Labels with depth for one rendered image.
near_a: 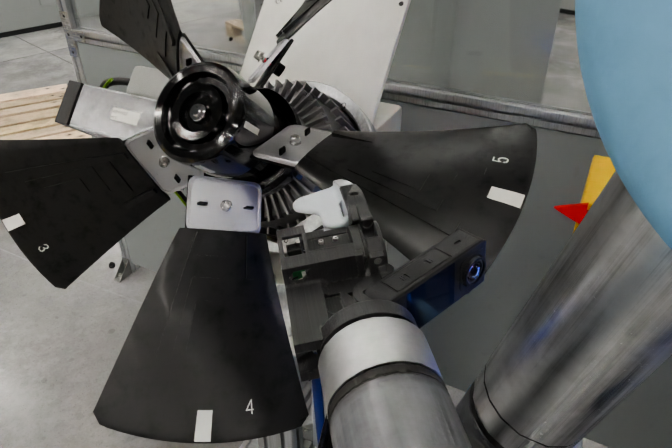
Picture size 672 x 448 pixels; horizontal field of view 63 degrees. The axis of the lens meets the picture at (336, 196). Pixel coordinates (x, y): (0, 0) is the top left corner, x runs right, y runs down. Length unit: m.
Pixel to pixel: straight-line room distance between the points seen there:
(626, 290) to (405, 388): 0.12
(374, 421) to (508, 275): 1.22
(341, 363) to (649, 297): 0.17
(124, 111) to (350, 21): 0.39
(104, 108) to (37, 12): 5.42
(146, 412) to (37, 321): 1.73
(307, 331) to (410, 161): 0.26
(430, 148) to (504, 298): 1.00
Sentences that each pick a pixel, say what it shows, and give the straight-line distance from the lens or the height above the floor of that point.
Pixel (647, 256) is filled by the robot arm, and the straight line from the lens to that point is 0.29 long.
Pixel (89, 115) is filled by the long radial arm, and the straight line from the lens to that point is 0.98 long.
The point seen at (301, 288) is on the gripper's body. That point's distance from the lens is 0.41.
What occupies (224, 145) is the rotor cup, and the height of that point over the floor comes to 1.20.
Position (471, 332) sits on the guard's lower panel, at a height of 0.30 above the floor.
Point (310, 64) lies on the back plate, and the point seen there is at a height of 1.17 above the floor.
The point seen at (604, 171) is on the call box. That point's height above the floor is 1.07.
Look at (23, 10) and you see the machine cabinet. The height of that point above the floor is 0.22.
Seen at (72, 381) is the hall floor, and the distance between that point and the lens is 2.09.
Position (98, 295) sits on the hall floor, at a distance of 2.38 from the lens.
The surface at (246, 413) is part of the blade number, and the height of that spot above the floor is 0.94.
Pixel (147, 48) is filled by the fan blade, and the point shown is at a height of 1.23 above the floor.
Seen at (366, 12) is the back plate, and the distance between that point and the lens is 0.93.
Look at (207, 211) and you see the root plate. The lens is 0.65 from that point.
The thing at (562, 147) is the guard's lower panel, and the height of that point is 0.92.
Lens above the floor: 1.46
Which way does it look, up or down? 32 degrees down
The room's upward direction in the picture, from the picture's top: straight up
